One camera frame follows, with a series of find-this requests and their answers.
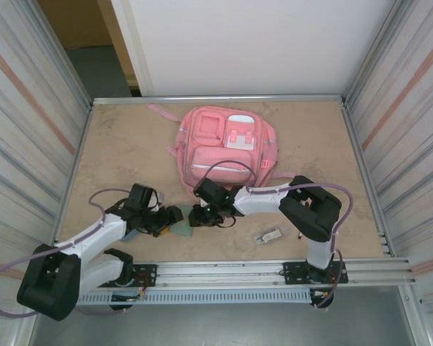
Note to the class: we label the blue pencil case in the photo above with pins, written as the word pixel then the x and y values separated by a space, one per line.
pixel 130 235

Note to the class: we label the pink backpack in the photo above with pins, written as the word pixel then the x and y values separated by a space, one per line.
pixel 216 158

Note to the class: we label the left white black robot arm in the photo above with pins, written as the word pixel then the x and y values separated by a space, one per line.
pixel 94 238

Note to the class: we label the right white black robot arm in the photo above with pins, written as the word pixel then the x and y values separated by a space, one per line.
pixel 260 202

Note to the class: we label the brown wooden board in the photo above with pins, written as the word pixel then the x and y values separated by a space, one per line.
pixel 86 21

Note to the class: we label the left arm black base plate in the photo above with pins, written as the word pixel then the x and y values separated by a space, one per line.
pixel 148 272

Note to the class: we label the wide aluminium mounting rail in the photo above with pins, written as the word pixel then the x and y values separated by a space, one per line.
pixel 220 268

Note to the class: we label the aluminium table frame rail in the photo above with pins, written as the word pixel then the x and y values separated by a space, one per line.
pixel 130 99
pixel 360 162
pixel 80 151

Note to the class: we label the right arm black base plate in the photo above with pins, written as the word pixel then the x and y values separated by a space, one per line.
pixel 292 270

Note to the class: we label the aluminium corner post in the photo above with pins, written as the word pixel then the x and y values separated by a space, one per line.
pixel 65 61
pixel 373 54

